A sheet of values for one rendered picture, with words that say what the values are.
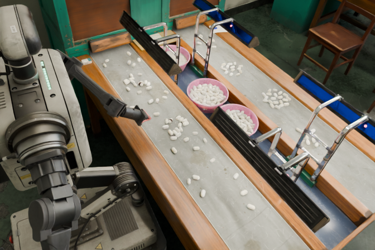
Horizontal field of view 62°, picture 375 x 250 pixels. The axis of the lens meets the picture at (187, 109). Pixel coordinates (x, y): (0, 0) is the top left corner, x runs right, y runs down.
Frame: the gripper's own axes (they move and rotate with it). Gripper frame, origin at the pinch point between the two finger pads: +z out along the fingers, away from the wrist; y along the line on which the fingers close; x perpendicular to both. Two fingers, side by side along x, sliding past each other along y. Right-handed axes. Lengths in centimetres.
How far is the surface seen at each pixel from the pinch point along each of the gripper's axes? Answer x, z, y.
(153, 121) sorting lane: 4.4, 11.3, 6.0
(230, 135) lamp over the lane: -27, -2, -44
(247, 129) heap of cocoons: -24, 47, -25
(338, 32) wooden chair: -134, 212, 48
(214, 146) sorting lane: -8.6, 26.7, -26.4
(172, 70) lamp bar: -28.1, -2.5, 5.0
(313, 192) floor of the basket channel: -24, 55, -73
